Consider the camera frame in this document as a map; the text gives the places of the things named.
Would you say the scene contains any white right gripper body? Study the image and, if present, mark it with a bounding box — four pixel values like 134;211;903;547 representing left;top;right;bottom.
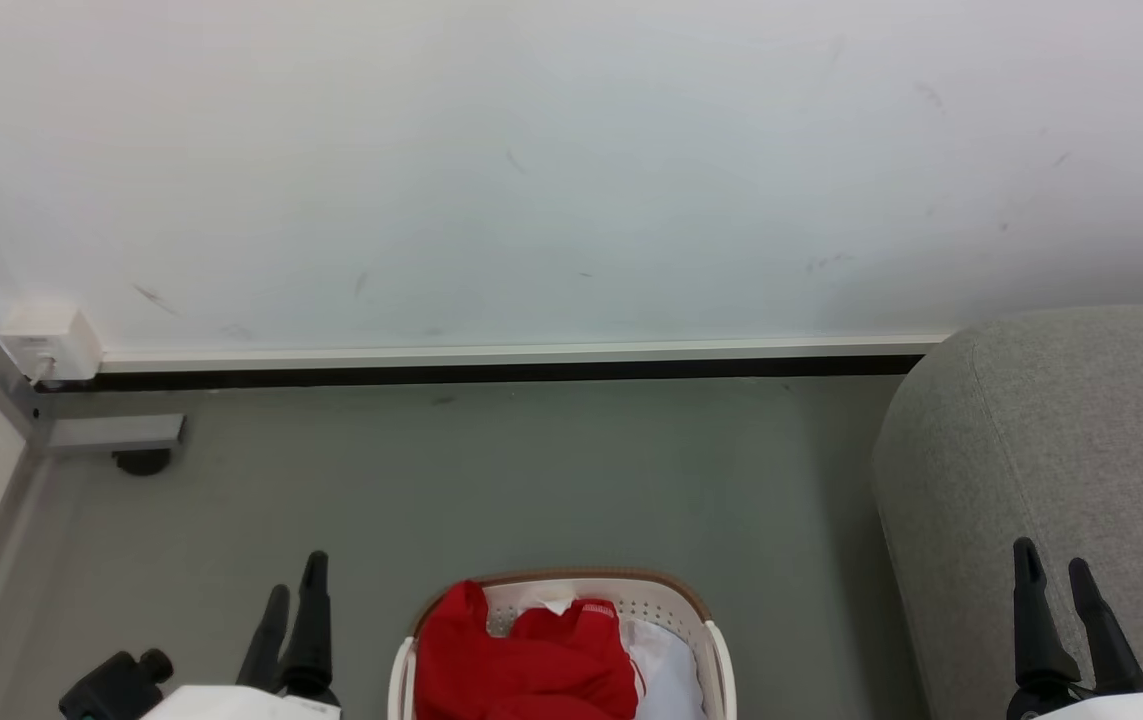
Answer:
1005;680;1143;720

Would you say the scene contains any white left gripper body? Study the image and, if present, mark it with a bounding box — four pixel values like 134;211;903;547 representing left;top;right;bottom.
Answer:
139;682;344;720

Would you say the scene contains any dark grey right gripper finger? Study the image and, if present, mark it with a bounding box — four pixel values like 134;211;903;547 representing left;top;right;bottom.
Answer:
1068;558;1143;697
1012;538;1084;693

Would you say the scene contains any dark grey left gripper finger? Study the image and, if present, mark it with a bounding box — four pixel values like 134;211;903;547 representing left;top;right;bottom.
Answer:
278;550;338;701
236;585;291;693

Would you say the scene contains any red garment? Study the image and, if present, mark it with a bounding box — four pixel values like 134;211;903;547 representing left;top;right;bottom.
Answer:
414;580;644;720

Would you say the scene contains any grey fabric sofa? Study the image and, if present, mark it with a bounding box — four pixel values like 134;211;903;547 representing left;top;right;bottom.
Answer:
870;303;1143;720

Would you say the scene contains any white and black baseboard strip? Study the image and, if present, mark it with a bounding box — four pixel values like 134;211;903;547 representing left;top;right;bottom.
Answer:
39;334;954;394

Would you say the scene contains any white laundry basket brown rim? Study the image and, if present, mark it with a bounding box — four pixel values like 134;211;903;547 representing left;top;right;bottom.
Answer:
388;568;738;720

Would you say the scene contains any white cushion cloth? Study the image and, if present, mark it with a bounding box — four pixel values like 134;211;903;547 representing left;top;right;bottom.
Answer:
519;597;708;720

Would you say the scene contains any black round frame foot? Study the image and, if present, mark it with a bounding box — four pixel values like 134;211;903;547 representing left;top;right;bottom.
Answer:
112;449;173;477

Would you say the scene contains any grey metal partition frame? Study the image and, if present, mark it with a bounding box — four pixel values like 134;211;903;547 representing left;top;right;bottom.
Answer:
0;257;188;720

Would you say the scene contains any white wall power adapter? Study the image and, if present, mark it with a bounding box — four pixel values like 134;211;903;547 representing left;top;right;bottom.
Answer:
0;304;105;387

